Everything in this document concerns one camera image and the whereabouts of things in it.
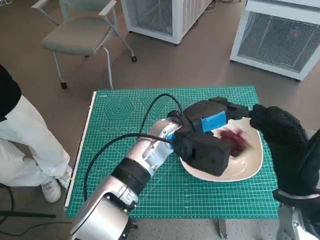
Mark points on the white mesh cabinet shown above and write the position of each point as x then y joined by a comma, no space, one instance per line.
180,17
275,37

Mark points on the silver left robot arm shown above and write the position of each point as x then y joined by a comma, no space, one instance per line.
105,207

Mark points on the black left hand blue tape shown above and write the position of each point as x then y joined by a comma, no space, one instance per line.
200,112

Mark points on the grey chair white frame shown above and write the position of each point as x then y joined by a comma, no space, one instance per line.
75,37

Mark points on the white plate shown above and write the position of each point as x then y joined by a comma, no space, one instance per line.
245,165

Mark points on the green cutting mat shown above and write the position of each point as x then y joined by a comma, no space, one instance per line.
175,195

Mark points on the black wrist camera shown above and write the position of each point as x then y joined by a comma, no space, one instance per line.
315,160
202,155

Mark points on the black stand base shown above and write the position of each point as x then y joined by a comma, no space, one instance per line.
25,214

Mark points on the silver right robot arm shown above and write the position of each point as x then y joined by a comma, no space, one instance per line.
300,220

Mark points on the red toy grape bunch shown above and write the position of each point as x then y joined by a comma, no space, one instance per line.
235,140

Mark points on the metal table bracket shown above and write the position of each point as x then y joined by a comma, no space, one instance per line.
222,228

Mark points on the person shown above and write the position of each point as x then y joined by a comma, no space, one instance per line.
22,140

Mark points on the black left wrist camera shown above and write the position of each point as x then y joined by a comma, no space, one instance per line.
202,155

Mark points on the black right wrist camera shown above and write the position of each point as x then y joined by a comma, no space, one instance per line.
315,160

